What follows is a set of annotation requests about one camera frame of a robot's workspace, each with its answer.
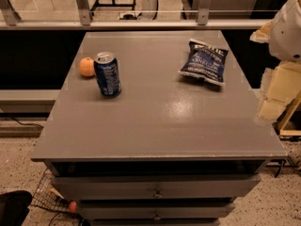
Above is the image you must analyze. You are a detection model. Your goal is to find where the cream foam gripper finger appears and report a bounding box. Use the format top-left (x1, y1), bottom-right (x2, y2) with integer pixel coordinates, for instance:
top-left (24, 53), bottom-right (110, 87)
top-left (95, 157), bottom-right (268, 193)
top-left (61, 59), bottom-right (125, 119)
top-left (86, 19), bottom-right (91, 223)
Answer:
top-left (257, 61), bottom-right (301, 121)

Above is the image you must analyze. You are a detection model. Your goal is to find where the blue chip bag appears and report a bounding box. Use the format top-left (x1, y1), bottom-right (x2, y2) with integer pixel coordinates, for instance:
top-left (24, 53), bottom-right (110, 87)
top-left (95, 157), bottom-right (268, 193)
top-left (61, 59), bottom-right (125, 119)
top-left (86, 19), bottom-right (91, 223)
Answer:
top-left (179, 39), bottom-right (229, 86)

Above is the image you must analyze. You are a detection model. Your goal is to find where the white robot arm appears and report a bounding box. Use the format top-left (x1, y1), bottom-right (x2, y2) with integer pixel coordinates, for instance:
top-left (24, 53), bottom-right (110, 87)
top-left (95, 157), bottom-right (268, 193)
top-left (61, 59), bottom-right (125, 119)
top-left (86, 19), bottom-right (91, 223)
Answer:
top-left (258, 0), bottom-right (301, 121)

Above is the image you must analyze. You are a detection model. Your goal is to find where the metal railing beam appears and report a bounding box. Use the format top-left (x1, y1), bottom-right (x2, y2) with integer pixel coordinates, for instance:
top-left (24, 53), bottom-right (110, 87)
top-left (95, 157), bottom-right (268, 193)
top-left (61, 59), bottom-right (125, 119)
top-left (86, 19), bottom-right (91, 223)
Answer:
top-left (0, 19), bottom-right (269, 31)

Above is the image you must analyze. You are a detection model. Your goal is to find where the grey drawer cabinet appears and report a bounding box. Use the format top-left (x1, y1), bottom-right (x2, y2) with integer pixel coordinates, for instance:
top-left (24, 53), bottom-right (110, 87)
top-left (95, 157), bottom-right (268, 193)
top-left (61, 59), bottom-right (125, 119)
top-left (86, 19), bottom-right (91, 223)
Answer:
top-left (32, 31), bottom-right (286, 226)

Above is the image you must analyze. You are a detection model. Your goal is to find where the blue soda can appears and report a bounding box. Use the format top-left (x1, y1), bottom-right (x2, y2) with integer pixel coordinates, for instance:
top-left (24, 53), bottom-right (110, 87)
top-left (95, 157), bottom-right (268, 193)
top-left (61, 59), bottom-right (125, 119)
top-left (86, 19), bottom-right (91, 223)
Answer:
top-left (94, 52), bottom-right (121, 97)

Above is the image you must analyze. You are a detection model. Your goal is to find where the orange fruit on table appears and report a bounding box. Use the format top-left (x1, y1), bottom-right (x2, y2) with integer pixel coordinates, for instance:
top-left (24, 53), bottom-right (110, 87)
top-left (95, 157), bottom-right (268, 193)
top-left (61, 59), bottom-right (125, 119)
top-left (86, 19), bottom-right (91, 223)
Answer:
top-left (79, 57), bottom-right (95, 77)

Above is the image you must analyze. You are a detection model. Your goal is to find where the black stand base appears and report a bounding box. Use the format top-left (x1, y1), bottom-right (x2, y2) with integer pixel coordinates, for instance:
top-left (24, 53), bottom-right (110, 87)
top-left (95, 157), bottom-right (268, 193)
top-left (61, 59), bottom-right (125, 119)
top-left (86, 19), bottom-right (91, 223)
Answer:
top-left (90, 0), bottom-right (136, 12)

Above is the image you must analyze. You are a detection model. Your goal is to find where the upper grey drawer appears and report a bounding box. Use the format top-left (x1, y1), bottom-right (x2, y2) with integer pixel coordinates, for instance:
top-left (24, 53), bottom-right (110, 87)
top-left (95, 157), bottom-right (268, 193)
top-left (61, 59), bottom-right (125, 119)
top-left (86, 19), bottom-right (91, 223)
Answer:
top-left (52, 174), bottom-right (261, 201)

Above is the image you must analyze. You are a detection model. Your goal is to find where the grey drawer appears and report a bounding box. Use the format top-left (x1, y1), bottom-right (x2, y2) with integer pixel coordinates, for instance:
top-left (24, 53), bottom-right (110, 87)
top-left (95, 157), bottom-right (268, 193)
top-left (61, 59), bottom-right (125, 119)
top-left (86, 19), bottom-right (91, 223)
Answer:
top-left (52, 174), bottom-right (261, 201)
top-left (78, 201), bottom-right (235, 220)

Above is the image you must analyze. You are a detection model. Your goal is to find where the lower grey drawer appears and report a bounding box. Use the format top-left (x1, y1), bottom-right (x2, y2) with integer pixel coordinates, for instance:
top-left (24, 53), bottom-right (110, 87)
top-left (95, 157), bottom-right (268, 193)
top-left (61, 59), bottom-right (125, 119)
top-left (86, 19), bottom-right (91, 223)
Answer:
top-left (78, 201), bottom-right (235, 220)

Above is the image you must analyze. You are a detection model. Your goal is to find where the orange ball on floor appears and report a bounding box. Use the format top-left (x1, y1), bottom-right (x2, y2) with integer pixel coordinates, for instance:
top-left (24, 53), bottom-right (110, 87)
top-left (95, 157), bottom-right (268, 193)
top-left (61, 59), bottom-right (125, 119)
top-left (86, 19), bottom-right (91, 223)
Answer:
top-left (68, 201), bottom-right (77, 214)

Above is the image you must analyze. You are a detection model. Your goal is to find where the black object bottom left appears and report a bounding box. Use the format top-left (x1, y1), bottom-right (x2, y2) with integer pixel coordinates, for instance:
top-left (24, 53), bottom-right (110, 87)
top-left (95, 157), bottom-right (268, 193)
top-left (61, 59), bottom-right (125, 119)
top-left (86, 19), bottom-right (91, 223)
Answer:
top-left (0, 190), bottom-right (33, 226)

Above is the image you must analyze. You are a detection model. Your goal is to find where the yellow wooden frame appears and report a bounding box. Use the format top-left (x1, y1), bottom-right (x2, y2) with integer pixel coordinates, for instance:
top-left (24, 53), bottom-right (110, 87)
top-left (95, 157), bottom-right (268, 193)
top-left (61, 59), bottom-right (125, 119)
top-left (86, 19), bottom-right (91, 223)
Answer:
top-left (277, 90), bottom-right (301, 137)

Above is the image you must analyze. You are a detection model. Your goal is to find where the wire basket on floor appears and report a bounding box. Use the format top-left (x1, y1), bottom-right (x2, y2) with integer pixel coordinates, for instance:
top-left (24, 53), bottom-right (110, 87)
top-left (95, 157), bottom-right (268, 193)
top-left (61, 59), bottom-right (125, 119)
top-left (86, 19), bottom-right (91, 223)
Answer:
top-left (30, 169), bottom-right (73, 215)

